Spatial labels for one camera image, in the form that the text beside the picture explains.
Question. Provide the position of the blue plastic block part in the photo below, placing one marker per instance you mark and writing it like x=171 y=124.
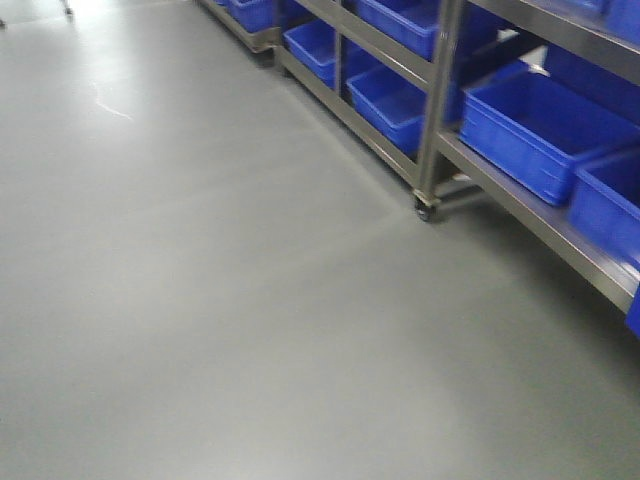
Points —
x=633 y=315

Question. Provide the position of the blue plastic bin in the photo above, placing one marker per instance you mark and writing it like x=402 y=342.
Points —
x=394 y=106
x=313 y=44
x=258 y=15
x=539 y=131
x=605 y=204
x=415 y=24

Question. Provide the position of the blue plastic bin upper left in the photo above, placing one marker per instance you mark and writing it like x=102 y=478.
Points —
x=258 y=15

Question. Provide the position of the steel shelf rack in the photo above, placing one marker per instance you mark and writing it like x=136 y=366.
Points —
x=567 y=40

